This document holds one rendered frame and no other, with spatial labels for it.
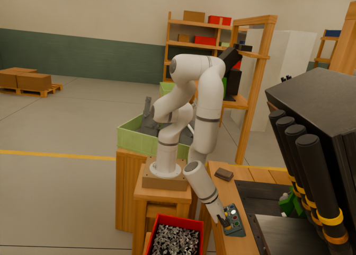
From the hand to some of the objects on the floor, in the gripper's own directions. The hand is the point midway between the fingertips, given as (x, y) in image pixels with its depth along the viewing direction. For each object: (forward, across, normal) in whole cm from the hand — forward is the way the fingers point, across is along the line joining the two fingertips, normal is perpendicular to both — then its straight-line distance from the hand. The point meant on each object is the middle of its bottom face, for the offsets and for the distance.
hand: (225, 222), depth 101 cm
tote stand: (+61, +100, +80) cm, 142 cm away
